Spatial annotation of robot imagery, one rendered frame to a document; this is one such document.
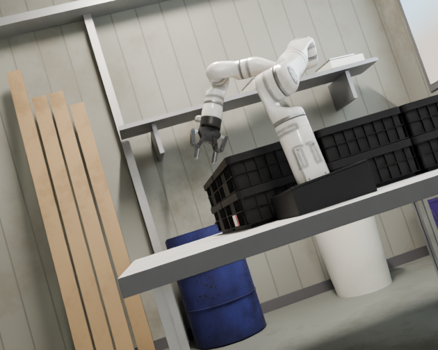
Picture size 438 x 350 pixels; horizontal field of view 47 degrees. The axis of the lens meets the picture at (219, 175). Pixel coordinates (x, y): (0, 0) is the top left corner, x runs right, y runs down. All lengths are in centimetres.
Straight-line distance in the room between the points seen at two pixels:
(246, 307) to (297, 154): 215
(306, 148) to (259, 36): 305
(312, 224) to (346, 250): 252
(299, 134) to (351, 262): 231
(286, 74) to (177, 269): 63
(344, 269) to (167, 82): 195
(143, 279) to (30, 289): 300
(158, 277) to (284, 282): 307
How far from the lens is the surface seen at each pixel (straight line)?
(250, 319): 341
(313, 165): 136
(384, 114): 172
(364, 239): 361
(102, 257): 352
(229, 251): 103
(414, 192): 117
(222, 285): 333
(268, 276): 401
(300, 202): 130
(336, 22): 460
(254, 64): 183
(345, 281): 366
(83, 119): 387
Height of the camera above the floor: 74
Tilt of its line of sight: 5 degrees up
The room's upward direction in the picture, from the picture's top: 18 degrees counter-clockwise
